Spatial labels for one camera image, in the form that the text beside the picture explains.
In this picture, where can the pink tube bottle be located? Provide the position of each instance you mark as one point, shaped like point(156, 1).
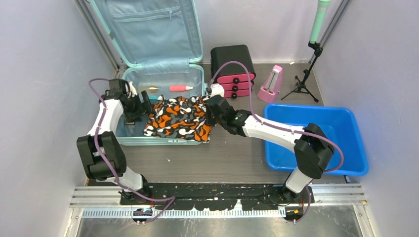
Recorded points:
point(180, 88)

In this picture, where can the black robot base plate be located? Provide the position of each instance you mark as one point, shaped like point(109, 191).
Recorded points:
point(216, 196)

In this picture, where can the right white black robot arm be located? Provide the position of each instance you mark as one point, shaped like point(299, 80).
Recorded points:
point(312, 150)

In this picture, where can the blue plastic tub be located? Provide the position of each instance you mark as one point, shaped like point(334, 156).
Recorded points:
point(338, 124)

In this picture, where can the black and pink drawer box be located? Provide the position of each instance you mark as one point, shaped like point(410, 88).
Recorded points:
point(232, 67)

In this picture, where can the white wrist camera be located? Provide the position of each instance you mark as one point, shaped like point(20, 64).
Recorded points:
point(215, 90)
point(131, 90)

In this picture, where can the aluminium rail frame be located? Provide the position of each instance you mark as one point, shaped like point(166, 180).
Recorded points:
point(103, 202)

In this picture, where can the black tripod stand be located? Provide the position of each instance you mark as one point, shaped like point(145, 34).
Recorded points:
point(300, 86)

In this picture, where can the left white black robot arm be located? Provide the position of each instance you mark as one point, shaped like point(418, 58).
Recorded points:
point(101, 154)

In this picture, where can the orange black camouflage garment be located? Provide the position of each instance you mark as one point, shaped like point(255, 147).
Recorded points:
point(179, 118)

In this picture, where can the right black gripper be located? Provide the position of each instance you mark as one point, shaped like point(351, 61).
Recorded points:
point(210, 120)

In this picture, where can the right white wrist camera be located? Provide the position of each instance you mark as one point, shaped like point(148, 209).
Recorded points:
point(215, 90)

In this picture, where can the light blue hard-shell suitcase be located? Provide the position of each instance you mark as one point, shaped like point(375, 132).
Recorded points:
point(160, 42)

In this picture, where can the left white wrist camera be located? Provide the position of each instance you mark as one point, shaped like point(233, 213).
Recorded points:
point(131, 90)

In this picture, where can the pink metronome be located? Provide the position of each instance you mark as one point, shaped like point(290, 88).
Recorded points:
point(270, 89)

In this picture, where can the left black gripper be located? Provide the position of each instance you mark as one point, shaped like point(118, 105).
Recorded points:
point(142, 110)

